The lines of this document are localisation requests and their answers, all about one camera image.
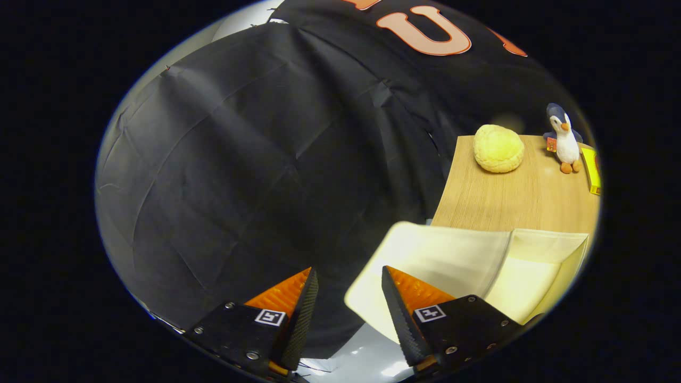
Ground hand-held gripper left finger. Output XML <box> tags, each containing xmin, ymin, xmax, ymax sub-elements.
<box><xmin>184</xmin><ymin>267</ymin><xmax>320</xmax><ymax>381</ymax></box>

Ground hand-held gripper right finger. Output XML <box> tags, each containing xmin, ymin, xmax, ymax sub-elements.
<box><xmin>381</xmin><ymin>265</ymin><xmax>525</xmax><ymax>376</ymax></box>

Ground cream fabric storage box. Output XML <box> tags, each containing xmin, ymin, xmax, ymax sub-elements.
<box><xmin>344</xmin><ymin>221</ymin><xmax>590</xmax><ymax>344</ymax></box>

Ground black backdrop cloth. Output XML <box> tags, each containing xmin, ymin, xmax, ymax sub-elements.
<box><xmin>96</xmin><ymin>0</ymin><xmax>586</xmax><ymax>360</ymax></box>

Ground yellow round bread toy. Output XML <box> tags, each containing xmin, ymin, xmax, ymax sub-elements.
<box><xmin>474</xmin><ymin>124</ymin><xmax>525</xmax><ymax>173</ymax></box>

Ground penguin plush toy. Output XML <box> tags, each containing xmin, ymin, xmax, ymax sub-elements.
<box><xmin>543</xmin><ymin>103</ymin><xmax>584</xmax><ymax>174</ymax></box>

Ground yellow book with red circle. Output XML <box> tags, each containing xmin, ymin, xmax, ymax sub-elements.
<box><xmin>581</xmin><ymin>147</ymin><xmax>602</xmax><ymax>196</ymax></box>

